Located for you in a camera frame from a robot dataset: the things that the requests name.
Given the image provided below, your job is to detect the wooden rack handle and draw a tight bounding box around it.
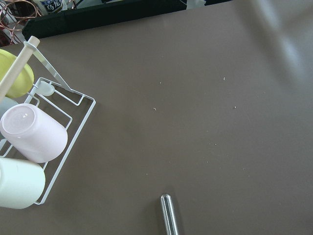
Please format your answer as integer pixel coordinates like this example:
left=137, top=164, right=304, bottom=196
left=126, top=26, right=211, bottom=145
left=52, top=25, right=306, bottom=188
left=0, top=36, right=40, bottom=101

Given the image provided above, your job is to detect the white wire cup rack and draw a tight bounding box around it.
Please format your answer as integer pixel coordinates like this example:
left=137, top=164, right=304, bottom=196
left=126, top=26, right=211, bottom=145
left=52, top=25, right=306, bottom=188
left=0, top=40, right=96, bottom=205

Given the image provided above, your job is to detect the white plastic cup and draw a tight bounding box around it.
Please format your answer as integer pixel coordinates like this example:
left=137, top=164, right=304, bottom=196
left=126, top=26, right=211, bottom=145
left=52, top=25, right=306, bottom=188
left=0, top=158, right=45, bottom=209

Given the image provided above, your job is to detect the steel muddler black tip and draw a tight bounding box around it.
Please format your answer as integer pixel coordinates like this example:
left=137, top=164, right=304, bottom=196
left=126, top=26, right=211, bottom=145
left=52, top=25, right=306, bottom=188
left=160, top=193, right=179, bottom=235

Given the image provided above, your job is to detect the pink plastic cup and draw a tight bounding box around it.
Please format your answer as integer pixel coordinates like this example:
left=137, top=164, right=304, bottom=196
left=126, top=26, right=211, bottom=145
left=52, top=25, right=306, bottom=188
left=0, top=103, right=68, bottom=163

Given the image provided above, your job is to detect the yellow plastic cup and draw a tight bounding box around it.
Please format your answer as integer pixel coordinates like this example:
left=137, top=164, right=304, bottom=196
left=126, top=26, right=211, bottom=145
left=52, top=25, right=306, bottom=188
left=0, top=48, right=34, bottom=98

